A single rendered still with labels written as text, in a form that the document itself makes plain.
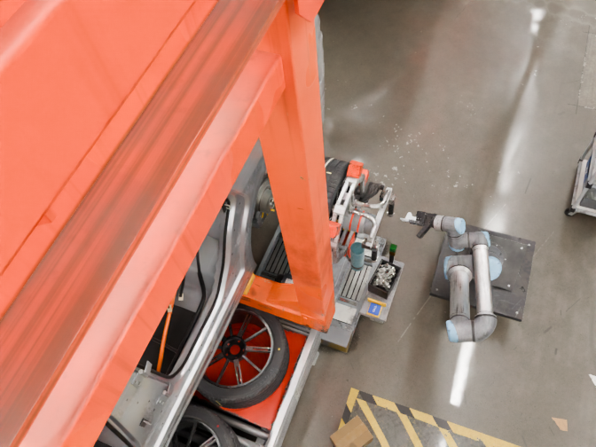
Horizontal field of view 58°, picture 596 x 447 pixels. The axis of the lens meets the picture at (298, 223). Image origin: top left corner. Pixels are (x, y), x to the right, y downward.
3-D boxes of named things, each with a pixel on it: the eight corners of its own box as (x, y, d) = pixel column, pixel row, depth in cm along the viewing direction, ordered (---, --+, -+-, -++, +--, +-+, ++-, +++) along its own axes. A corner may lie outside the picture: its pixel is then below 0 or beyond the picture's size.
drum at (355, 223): (344, 212, 339) (344, 200, 327) (377, 222, 333) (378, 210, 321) (337, 231, 333) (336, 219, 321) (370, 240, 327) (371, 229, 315)
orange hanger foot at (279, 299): (239, 277, 351) (228, 253, 322) (312, 301, 338) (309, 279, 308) (227, 299, 344) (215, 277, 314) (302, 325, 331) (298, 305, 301)
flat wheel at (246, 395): (199, 307, 370) (191, 294, 350) (294, 311, 362) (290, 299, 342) (181, 405, 337) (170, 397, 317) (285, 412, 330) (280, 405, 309)
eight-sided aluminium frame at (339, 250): (355, 204, 365) (356, 155, 318) (364, 206, 363) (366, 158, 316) (327, 272, 341) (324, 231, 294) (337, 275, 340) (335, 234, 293)
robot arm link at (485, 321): (498, 337, 277) (489, 226, 312) (473, 337, 281) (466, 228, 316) (498, 345, 286) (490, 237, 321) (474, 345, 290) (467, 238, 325)
